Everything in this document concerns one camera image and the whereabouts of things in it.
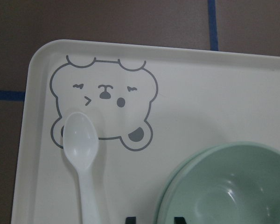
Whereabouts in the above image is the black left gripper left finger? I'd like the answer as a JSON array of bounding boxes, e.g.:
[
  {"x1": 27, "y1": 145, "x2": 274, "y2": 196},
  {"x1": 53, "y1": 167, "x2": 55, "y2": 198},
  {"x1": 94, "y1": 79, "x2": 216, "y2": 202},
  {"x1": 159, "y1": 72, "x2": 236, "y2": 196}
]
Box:
[{"x1": 125, "y1": 217, "x2": 136, "y2": 224}]

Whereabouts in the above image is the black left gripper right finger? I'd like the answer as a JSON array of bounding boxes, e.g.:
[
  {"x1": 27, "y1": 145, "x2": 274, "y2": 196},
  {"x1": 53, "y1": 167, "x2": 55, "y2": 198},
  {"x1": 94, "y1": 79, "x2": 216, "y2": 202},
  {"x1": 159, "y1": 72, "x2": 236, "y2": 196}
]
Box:
[{"x1": 174, "y1": 217, "x2": 187, "y2": 224}]

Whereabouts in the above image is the green bowl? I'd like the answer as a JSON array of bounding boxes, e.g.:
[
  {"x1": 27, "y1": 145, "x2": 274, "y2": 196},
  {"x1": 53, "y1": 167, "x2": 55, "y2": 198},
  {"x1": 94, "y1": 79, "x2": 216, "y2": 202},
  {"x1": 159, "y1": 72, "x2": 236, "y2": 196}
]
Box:
[
  {"x1": 153, "y1": 146, "x2": 214, "y2": 224},
  {"x1": 157, "y1": 142, "x2": 280, "y2": 224}
]

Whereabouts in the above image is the green bowl on tray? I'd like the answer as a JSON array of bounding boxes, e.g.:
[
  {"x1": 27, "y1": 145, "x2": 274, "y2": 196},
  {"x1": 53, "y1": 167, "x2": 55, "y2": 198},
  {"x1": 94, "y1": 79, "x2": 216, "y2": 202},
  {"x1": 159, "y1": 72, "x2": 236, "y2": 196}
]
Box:
[{"x1": 153, "y1": 146, "x2": 214, "y2": 224}]

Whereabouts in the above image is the white plastic spoon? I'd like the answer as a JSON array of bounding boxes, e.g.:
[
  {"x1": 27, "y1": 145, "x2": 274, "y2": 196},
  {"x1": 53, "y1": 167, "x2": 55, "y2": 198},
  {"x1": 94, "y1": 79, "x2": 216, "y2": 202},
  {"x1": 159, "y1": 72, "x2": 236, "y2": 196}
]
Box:
[{"x1": 63, "y1": 112, "x2": 102, "y2": 224}]

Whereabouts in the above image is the cream bear serving tray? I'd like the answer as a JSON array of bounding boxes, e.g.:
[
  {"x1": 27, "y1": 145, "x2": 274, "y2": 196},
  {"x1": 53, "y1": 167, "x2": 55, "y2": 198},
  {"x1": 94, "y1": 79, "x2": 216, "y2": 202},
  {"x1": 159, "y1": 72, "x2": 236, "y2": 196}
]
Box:
[{"x1": 11, "y1": 40, "x2": 280, "y2": 224}]

